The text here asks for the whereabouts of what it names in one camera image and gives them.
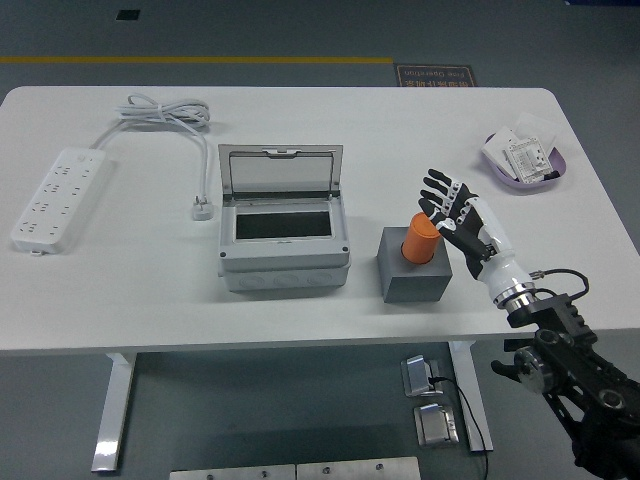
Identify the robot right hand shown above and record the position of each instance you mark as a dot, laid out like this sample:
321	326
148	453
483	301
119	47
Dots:
500	270

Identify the orange cylindrical battery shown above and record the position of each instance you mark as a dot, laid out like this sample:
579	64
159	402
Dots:
417	240

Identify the grey electrical enclosure box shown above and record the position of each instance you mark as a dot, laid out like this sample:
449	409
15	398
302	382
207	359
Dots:
280	260

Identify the transparent hinged box lid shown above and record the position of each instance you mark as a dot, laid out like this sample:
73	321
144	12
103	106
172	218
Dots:
280	170

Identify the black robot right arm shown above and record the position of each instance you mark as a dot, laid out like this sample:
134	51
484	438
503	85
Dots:
565	345

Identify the grey block battery holder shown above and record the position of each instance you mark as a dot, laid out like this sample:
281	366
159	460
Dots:
415	282

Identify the plain white card box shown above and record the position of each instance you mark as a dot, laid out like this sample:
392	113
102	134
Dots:
495	147

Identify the silver floor socket box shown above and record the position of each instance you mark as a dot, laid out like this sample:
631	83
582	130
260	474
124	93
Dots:
417	375
435	425

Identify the black table control panel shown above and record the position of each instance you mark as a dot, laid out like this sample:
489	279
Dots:
510	346

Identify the white table leg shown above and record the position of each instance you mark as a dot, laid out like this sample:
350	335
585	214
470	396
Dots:
465	370
112	410

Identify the small black part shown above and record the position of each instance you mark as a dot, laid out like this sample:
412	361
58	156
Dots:
552	174

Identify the white socket panel with label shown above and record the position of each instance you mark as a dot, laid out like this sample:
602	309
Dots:
525	160

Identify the purple plastic tray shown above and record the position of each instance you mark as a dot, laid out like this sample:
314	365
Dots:
557	162

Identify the clear plastic bag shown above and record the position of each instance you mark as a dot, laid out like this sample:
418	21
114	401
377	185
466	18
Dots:
537	125

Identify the dark floor sign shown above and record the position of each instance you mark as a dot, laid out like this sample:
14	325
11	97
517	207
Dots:
435	75

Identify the grey metal plate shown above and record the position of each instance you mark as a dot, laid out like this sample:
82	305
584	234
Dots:
232	473
357	469

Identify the white power strip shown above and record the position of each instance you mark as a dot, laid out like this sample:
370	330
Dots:
55	200

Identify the black floor hatch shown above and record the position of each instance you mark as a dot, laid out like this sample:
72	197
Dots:
127	15

